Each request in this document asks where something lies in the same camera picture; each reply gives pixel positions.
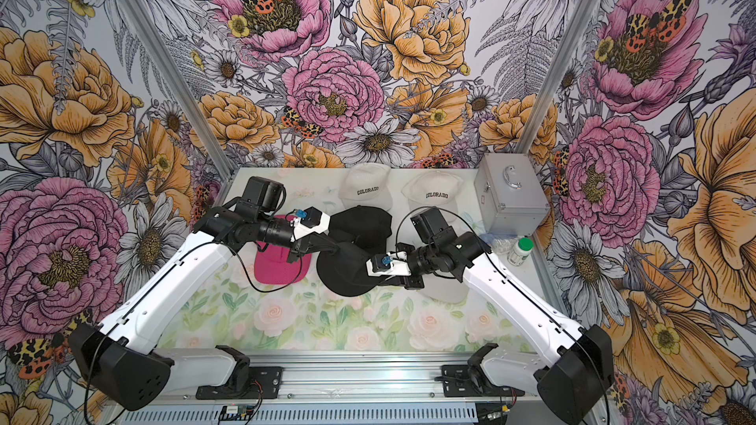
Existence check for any white Colorado cap front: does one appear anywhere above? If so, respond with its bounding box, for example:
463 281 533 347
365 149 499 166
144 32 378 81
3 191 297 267
419 275 470 304

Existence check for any white colorado cap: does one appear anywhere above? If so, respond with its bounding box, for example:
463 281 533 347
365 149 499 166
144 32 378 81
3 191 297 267
419 275 470 304
339 163 393 212
402 170 464 224

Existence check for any black cap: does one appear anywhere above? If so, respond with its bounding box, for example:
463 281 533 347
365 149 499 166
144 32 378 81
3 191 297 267
316 242 387 297
329 206 393 255

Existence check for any pink cap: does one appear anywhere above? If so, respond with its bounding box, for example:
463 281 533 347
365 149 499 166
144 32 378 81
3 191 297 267
253 214 312 285

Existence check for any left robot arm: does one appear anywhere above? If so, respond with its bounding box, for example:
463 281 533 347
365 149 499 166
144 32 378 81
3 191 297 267
69 176 336 411

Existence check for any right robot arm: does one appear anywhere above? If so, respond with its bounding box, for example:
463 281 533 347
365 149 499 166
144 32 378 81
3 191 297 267
392 207 613 424

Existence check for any clear plastic bag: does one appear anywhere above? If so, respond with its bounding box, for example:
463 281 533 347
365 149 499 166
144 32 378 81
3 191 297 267
480 233 518 259

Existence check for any white bottle green lid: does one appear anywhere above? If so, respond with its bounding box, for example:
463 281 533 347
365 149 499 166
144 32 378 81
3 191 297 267
508 237 535 266

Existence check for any silver metal case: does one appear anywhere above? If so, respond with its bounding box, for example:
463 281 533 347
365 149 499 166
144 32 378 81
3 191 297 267
474 153 550 236

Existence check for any perforated metal tray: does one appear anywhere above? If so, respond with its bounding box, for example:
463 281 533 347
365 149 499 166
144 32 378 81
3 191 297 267
120 403 478 424

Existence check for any small circuit board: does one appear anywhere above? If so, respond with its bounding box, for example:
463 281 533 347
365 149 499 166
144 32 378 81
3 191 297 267
218 405 255 424

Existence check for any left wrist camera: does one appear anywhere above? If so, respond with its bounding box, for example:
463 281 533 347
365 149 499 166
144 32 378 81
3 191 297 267
291 207 330 241

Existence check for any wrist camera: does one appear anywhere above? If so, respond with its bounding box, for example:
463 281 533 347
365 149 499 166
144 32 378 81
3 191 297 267
366 252 411 277
291 207 330 241

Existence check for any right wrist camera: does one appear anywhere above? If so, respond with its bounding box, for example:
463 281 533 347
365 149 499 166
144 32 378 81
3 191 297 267
366 252 411 277

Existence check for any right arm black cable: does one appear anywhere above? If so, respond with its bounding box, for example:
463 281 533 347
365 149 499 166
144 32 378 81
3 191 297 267
394 205 491 279

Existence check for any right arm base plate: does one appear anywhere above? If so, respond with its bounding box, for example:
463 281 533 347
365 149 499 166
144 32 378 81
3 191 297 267
434 364 525 399

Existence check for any aluminium front rail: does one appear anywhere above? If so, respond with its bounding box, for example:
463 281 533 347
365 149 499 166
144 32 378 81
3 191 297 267
105 351 612 407

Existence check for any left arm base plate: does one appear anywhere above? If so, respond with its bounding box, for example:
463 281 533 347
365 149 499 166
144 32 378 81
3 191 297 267
195 366 284 401

